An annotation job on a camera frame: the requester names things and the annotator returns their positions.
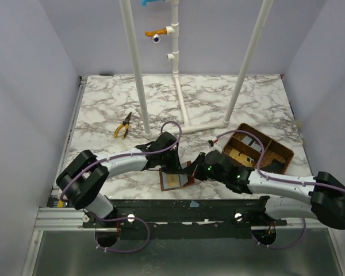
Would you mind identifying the brown leather card holder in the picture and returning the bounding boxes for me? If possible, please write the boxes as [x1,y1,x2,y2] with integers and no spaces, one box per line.
[159,169,195,191]

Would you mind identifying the gold credit card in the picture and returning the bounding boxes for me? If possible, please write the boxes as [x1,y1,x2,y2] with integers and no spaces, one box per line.
[166,174,181,189]

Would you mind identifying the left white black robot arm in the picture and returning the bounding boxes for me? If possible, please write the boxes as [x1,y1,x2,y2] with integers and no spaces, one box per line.
[56,132,178,219]

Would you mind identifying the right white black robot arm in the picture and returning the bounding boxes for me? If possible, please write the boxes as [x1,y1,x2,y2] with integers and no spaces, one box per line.
[178,150,345,230]

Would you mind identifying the gold card in tray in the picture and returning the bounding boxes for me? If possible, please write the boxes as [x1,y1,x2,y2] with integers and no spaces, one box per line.
[229,148,255,167]

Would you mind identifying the grey card in tray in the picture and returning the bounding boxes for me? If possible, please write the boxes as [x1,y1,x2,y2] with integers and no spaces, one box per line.
[241,135,262,152]

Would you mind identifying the brown woven divided tray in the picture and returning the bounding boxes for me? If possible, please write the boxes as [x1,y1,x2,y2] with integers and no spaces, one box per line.
[223,123,294,174]

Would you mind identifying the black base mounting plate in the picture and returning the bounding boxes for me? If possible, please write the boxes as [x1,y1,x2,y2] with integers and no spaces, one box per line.
[83,196,288,240]

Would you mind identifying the blue white small ball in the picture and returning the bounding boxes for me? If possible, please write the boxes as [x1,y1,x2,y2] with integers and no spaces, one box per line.
[152,34,160,44]

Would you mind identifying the orange pipe hook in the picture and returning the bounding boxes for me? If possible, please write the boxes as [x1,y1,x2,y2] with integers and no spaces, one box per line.
[145,26,175,37]

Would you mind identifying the blue pipe hook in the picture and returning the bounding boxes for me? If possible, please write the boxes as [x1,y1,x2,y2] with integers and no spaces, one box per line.
[141,0,168,7]

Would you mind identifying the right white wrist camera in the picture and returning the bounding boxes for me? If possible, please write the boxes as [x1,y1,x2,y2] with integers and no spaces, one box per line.
[208,139,223,152]

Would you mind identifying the white PVC pipe frame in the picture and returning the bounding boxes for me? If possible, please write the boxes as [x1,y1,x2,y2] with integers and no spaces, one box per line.
[119,1,273,139]

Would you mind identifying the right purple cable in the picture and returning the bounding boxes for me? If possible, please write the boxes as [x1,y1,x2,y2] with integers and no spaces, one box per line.
[215,131,345,250]

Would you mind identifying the yellow handled pliers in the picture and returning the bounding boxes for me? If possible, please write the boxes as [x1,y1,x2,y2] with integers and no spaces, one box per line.
[114,112,132,139]

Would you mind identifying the aluminium rail frame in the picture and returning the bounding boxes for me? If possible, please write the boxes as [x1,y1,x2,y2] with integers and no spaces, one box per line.
[20,76,89,276]

